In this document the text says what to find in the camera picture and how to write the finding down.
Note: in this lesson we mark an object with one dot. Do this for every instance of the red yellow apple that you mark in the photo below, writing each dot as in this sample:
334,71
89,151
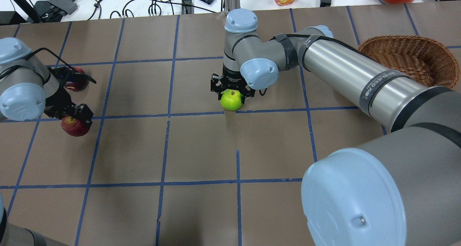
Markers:
75,127

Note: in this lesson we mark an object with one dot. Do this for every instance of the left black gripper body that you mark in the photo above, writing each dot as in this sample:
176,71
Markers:
56,102

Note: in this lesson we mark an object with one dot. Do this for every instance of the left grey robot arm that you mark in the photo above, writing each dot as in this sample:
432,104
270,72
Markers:
29,88

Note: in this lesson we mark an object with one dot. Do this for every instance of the green apple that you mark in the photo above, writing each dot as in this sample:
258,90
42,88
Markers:
231,100

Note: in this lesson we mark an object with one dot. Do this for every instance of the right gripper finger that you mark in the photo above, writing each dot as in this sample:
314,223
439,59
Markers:
245,93
216,85

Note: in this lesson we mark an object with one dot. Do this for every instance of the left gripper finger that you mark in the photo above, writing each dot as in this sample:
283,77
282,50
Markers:
82,114

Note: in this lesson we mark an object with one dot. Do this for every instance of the wicker basket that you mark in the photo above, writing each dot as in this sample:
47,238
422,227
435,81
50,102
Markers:
423,59

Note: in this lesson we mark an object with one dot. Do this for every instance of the black monitor stand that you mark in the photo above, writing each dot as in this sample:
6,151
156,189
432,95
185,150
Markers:
30,10

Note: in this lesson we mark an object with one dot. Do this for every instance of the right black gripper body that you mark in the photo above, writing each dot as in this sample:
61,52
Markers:
230,78

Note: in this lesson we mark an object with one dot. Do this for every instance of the dark red apple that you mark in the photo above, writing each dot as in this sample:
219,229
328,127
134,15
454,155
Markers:
77,80

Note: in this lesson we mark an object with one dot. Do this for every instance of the grey usb hub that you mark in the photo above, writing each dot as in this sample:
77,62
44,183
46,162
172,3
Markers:
68,6

